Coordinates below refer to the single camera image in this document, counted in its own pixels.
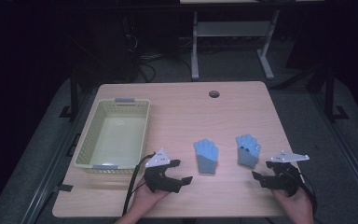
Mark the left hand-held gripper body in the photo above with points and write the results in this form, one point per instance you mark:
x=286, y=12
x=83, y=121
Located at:
x=159, y=178

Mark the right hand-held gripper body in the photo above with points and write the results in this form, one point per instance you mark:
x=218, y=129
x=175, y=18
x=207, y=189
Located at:
x=285, y=174

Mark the blue knit glove with dots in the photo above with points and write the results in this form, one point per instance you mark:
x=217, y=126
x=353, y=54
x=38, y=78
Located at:
x=248, y=151

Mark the pale yellow plastic basket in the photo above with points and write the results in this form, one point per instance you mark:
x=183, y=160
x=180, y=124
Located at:
x=114, y=137

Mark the person's left hand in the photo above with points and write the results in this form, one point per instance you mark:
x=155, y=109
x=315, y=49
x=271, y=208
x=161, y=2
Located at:
x=149, y=199

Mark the person's right hand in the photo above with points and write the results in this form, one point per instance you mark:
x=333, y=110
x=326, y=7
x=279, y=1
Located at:
x=295, y=206

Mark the wooden table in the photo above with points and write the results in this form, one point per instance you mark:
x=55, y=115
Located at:
x=180, y=112

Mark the black stand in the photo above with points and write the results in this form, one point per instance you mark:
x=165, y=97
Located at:
x=331, y=93
x=73, y=93

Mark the grey metal table frame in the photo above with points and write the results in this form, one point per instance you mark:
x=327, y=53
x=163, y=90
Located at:
x=231, y=29

